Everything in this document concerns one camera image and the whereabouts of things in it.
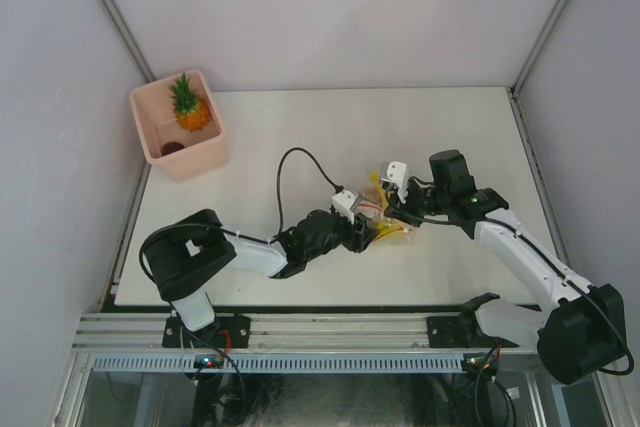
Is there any aluminium rail frame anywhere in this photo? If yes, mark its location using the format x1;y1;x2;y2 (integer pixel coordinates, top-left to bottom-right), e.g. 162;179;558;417
72;309;616;353

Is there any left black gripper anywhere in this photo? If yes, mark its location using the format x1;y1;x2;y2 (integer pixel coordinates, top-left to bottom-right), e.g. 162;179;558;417
304;208;379;262

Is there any yellow fake banana bunch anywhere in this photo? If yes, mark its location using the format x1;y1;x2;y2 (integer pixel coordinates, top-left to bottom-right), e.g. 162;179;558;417
364;169;401;229

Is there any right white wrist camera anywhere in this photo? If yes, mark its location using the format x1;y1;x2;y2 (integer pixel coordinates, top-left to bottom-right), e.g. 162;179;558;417
379;161;410;203

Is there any grey slotted cable duct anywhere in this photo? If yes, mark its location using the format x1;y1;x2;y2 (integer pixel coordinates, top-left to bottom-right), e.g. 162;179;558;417
92;352;465;374

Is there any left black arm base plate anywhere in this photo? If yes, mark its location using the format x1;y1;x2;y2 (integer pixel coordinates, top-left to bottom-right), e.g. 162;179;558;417
162;315;251;352

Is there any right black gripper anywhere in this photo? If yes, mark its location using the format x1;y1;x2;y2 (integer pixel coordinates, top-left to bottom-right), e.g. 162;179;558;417
383;178;449;229

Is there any right black camera cable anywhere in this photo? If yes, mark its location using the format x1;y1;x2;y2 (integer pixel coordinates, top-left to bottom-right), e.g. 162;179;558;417
387;174;632;377

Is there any black camera cable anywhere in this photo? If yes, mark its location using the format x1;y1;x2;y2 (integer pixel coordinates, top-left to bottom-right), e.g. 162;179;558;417
387;174;632;377
138;147;344;293

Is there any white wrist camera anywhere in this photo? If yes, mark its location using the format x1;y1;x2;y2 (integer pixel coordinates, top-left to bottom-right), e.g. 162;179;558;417
379;161;410;203
331;187;362;224

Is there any purple fake onion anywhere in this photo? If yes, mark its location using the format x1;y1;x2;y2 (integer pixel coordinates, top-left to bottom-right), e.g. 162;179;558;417
160;142;185;156

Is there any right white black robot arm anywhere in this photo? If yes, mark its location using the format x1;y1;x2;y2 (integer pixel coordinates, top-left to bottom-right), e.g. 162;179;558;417
381;149;635;385

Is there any pink plastic bin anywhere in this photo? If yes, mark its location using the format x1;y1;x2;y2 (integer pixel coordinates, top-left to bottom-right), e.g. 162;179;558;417
129;69;229;182

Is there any left black camera cable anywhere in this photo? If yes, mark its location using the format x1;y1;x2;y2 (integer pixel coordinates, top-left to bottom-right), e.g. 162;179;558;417
138;147;344;293

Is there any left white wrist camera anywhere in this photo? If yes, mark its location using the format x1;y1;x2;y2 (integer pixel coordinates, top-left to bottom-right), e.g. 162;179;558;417
331;187;362;224

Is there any clear zip top bag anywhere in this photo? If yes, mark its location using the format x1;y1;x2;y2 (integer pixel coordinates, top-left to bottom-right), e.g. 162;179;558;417
357;169;413;246

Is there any fake pineapple green crown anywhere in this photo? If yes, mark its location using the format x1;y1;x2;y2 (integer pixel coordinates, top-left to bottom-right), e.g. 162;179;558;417
169;72;211;132

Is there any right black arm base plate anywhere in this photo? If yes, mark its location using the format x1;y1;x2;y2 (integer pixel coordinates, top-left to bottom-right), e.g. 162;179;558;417
426;315;497;349

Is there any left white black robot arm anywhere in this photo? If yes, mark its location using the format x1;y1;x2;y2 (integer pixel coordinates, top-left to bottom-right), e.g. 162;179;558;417
138;209;379;347

